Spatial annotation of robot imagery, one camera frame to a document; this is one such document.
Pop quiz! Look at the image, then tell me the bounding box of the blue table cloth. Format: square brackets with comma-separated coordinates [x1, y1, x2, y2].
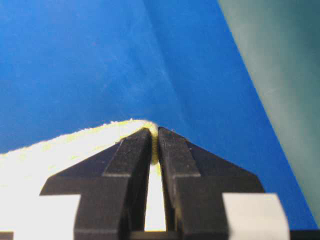
[0, 0, 317, 230]

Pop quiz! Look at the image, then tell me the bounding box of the yellow white striped towel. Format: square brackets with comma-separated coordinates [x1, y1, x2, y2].
[0, 119, 167, 232]

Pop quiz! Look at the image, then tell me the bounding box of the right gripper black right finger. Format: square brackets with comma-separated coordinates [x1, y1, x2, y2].
[158, 127, 265, 240]

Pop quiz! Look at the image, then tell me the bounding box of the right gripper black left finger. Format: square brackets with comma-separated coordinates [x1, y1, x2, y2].
[40, 128, 152, 240]

